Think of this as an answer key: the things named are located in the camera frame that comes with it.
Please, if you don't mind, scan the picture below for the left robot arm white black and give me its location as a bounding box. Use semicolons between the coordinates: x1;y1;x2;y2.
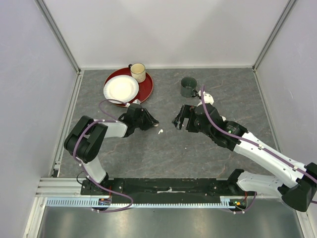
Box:
63;103;159;195

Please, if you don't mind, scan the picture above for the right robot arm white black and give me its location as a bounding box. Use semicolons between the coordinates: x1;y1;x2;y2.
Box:
172;104;317;212

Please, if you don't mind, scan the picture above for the dark green mug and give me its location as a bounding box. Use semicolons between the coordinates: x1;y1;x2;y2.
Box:
180;77;200;98

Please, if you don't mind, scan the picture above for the white paper plate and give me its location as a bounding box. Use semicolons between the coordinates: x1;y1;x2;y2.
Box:
103;75;139;104

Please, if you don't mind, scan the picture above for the cream ceramic mug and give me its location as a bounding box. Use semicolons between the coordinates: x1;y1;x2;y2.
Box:
128;63;146;83

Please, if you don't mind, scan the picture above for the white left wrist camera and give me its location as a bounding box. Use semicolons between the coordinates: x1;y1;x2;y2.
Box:
125;99;141;108

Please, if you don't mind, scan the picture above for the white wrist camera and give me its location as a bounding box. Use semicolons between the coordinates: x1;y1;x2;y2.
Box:
198;90;214;106
125;99;141;108

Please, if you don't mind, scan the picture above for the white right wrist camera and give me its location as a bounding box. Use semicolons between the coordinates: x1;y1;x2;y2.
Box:
198;90;214;106

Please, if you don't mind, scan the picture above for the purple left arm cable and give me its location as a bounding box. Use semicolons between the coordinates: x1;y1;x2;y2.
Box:
73;98;132;189

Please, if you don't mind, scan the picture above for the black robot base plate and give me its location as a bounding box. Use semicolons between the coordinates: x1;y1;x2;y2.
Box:
80;169;254;202

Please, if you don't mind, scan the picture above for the slotted grey cable duct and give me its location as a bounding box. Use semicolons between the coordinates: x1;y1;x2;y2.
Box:
46;197;236;209

